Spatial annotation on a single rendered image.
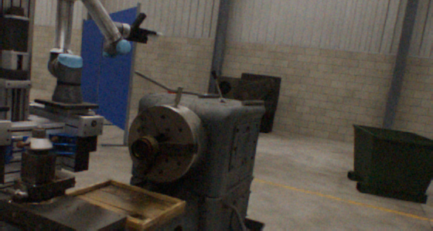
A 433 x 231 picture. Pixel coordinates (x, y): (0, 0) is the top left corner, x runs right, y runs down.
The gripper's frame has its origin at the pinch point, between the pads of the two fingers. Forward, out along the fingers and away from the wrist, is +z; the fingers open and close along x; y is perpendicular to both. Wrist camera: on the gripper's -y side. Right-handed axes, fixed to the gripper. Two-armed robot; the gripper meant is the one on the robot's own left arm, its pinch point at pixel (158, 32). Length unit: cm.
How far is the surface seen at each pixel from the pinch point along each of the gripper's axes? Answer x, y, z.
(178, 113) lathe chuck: 82, 25, -35
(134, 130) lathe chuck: 67, 38, -44
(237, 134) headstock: 81, 35, 1
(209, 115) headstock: 81, 26, -18
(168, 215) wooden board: 106, 55, -48
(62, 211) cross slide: 110, 47, -87
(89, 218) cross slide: 116, 46, -82
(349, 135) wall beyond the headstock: -342, 188, 856
